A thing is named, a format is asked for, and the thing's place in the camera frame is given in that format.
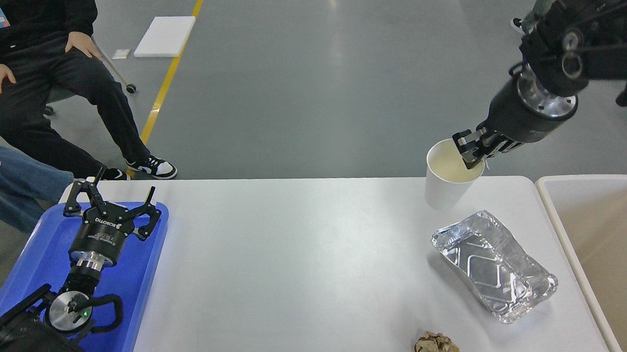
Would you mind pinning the person in blue jeans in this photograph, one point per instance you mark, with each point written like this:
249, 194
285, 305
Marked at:
24, 183

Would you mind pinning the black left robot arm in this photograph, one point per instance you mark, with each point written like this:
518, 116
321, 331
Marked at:
83, 279

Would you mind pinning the crumpled brown paper ball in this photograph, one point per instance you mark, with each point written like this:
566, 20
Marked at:
435, 342

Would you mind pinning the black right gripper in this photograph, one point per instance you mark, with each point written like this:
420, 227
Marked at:
523, 111

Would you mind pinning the white paper cup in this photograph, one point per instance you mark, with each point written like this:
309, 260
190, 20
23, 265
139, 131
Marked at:
447, 176

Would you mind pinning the grey office chair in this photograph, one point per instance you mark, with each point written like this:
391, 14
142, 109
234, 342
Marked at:
58, 93

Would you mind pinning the seated person in black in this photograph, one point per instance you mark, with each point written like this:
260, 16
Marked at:
47, 44

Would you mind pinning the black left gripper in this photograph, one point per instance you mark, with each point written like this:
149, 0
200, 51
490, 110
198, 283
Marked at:
99, 235

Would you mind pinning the small white floor card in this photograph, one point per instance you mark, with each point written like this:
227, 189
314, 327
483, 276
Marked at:
121, 54

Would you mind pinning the aluminium foil tray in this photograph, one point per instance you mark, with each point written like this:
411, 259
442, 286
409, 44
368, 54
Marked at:
493, 265

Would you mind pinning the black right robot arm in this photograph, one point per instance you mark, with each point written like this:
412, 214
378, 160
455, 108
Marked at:
574, 42

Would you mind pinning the blue plastic tray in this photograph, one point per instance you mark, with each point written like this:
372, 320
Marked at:
45, 259

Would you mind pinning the white foam board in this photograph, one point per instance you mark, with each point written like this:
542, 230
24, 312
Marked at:
166, 37

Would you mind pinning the beige plastic bin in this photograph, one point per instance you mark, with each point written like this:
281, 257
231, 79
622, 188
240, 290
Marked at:
589, 213

